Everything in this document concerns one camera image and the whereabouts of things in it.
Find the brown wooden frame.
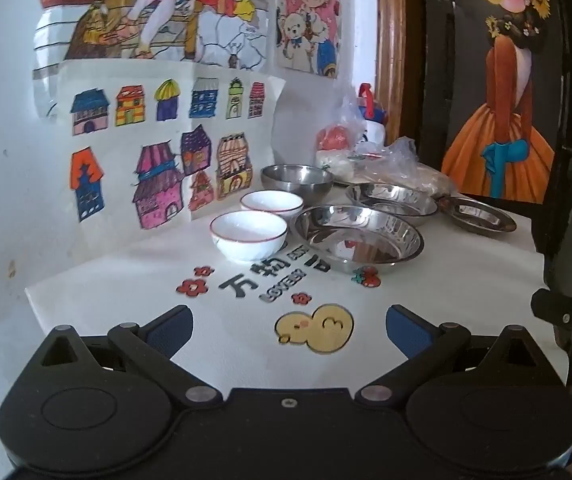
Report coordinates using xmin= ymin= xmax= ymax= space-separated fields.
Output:
xmin=375 ymin=0 xmax=424 ymax=147

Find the deep stainless steel bowl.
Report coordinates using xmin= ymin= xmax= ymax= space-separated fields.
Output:
xmin=260 ymin=163 xmax=335 ymax=205

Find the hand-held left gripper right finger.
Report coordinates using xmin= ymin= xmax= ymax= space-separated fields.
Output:
xmin=356 ymin=304 xmax=538 ymax=408

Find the white red-rimmed ceramic bowl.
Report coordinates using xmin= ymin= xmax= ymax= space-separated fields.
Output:
xmin=239 ymin=190 xmax=304 ymax=218
xmin=209 ymin=210 xmax=288 ymax=263

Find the red round food item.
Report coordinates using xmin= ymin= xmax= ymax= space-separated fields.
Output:
xmin=316 ymin=122 xmax=353 ymax=154

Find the orange dress girl painting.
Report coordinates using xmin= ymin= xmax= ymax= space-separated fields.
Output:
xmin=423 ymin=0 xmax=572 ymax=206

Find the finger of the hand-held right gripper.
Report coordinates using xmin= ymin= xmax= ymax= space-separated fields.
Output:
xmin=531 ymin=289 xmax=572 ymax=391

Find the large stainless steel plate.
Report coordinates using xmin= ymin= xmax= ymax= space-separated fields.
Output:
xmin=293 ymin=205 xmax=425 ymax=275

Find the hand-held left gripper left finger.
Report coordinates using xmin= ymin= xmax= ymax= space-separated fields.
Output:
xmin=38 ymin=305 xmax=219 ymax=409

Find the medium stainless steel plate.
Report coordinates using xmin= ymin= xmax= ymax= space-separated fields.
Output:
xmin=345 ymin=182 xmax=439 ymax=227

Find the child and teddy drawing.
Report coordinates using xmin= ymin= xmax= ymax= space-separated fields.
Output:
xmin=275 ymin=0 xmax=344 ymax=80

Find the crumpled clear plastic bag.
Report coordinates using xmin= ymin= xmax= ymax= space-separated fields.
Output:
xmin=351 ymin=136 xmax=461 ymax=198

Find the colourful houses drawing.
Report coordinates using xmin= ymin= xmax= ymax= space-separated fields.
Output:
xmin=41 ymin=59 xmax=287 ymax=266

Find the white round bun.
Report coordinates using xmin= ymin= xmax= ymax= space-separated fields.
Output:
xmin=315 ymin=150 xmax=355 ymax=172

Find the large coloured figure drawing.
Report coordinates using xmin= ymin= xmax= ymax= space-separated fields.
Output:
xmin=32 ymin=0 xmax=273 ymax=121

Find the small stainless steel plate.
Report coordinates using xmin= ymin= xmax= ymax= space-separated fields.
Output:
xmin=437 ymin=195 xmax=518 ymax=235

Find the white printed tablecloth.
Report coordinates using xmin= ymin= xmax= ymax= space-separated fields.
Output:
xmin=25 ymin=175 xmax=569 ymax=398

